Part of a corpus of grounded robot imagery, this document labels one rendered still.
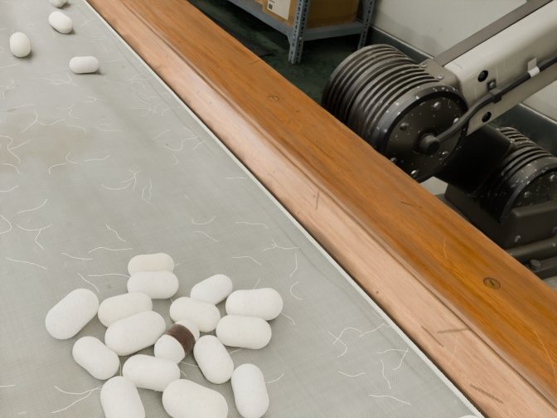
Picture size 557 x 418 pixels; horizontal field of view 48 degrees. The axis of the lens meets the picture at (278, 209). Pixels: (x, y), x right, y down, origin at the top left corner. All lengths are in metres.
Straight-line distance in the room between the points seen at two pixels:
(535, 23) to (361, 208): 0.35
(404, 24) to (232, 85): 2.29
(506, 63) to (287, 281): 0.40
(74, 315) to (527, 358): 0.28
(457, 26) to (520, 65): 1.99
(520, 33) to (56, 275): 0.54
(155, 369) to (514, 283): 0.26
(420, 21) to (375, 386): 2.53
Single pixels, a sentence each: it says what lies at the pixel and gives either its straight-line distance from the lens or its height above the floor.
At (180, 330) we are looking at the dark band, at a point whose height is 0.76.
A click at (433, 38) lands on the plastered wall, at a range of 2.83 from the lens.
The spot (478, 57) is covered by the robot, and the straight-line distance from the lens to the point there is 0.73.
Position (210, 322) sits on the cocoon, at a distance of 0.40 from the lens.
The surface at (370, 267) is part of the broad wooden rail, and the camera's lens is 0.47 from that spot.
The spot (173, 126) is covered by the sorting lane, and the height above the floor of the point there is 0.74.
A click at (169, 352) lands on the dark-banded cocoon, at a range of 0.38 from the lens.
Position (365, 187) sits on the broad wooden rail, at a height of 0.76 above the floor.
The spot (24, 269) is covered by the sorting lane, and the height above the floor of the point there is 0.74.
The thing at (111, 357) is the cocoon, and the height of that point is 0.76.
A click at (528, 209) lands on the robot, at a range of 0.94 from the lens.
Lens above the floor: 1.04
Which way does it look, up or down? 35 degrees down
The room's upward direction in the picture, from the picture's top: 10 degrees clockwise
